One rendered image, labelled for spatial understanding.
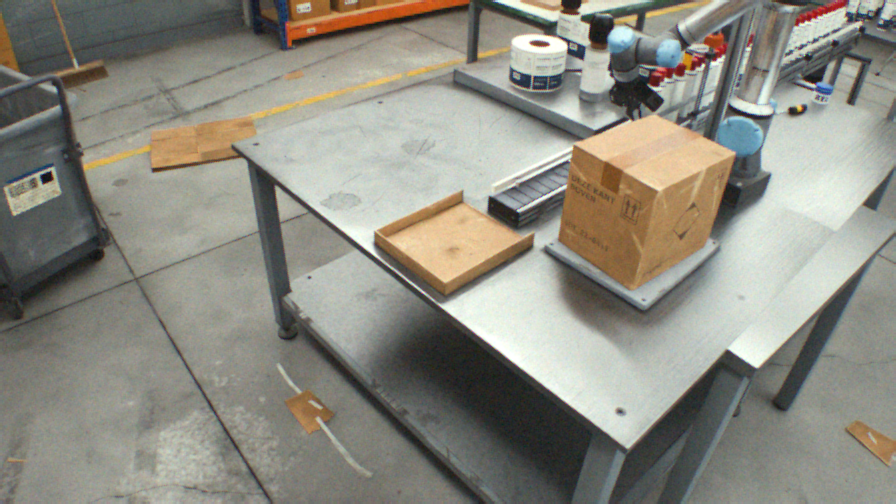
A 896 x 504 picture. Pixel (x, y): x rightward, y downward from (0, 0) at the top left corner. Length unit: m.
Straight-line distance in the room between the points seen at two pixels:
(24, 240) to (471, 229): 1.89
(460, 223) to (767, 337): 0.78
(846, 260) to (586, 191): 0.77
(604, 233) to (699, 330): 0.30
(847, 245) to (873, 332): 1.25
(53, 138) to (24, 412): 1.04
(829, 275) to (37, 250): 2.80
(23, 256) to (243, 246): 0.92
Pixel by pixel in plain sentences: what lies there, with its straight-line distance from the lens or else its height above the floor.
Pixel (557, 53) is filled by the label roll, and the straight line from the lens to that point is 2.29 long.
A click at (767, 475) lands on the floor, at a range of 2.37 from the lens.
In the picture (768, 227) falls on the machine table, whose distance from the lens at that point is 1.89.
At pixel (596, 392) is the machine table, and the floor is 0.83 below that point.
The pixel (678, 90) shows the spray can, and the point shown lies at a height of 1.01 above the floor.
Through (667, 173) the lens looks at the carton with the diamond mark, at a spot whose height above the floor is 1.12.
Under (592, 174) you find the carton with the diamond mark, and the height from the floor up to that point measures 1.07.
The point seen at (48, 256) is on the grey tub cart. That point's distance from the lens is 2.97.
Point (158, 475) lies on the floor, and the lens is 2.25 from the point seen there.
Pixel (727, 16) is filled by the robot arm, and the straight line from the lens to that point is 1.87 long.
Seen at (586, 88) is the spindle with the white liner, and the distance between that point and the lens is 2.27.
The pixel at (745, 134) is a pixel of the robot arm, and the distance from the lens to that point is 1.76.
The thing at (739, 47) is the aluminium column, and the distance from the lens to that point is 2.12.
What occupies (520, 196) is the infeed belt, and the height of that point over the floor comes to 0.88.
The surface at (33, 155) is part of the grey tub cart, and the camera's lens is 2.76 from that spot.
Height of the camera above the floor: 1.76
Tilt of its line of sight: 37 degrees down
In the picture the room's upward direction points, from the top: 2 degrees clockwise
